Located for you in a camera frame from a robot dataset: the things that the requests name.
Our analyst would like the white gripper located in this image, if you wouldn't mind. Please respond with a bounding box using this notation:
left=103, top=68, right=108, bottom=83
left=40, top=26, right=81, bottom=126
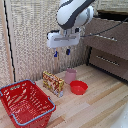
left=46, top=27, right=81, bottom=59

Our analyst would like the colourful snack box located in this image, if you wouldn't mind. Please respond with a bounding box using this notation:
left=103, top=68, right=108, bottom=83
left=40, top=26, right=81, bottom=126
left=42, top=70, right=65, bottom=98

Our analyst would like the pink plastic cup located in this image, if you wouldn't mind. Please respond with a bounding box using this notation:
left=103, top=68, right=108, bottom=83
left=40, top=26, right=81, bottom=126
left=64, top=68, right=78, bottom=85

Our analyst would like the red plastic bowl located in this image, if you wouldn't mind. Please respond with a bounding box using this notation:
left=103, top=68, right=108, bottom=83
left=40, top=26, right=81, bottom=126
left=69, top=80, right=89, bottom=96

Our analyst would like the brown drawer cabinet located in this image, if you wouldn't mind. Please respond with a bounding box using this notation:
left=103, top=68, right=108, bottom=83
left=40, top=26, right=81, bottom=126
left=83, top=9, right=128, bottom=83

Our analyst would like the red plastic shopping basket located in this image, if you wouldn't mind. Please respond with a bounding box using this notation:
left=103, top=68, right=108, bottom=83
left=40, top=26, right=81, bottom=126
left=0, top=79, right=57, bottom=128

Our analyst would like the black cable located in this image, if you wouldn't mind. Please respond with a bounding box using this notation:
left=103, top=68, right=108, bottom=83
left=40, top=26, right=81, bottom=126
left=80, top=19, right=128, bottom=38

